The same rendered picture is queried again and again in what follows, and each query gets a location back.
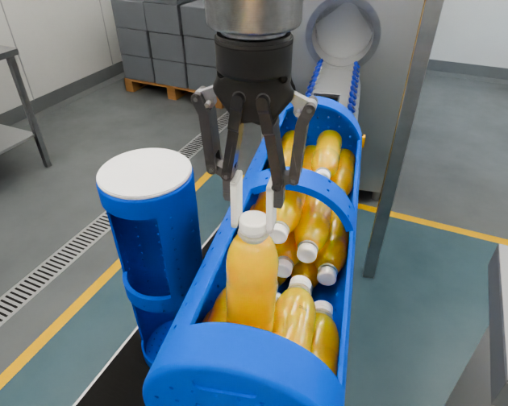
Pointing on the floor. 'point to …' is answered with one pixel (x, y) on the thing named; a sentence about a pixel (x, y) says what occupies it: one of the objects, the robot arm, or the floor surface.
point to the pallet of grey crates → (165, 45)
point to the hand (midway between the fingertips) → (254, 202)
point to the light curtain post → (403, 128)
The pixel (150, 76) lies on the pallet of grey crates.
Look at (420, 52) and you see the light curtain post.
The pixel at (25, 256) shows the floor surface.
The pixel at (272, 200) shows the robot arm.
